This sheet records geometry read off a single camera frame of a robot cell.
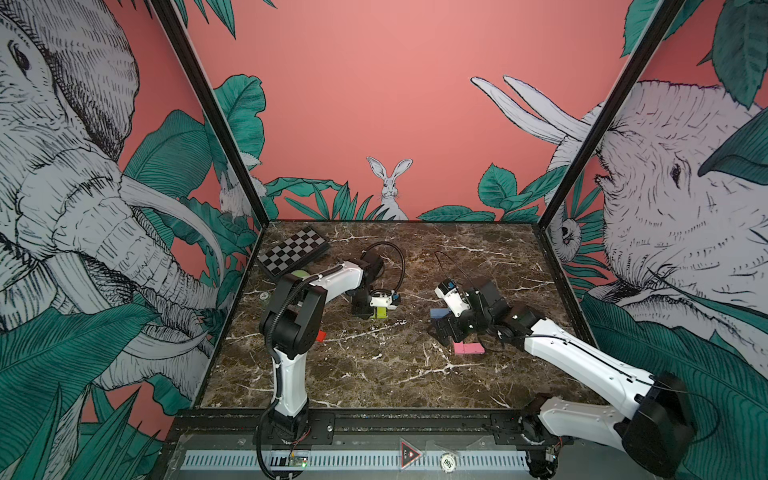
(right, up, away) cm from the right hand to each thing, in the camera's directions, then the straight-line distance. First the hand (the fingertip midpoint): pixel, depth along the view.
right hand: (438, 317), depth 79 cm
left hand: (-21, +1, +17) cm, 27 cm away
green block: (-16, -2, +14) cm, 21 cm away
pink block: (+8, -10, +7) cm, 15 cm away
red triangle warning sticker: (-9, -31, -9) cm, 33 cm away
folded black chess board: (-48, +19, +28) cm, 58 cm away
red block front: (-35, -8, +11) cm, 37 cm away
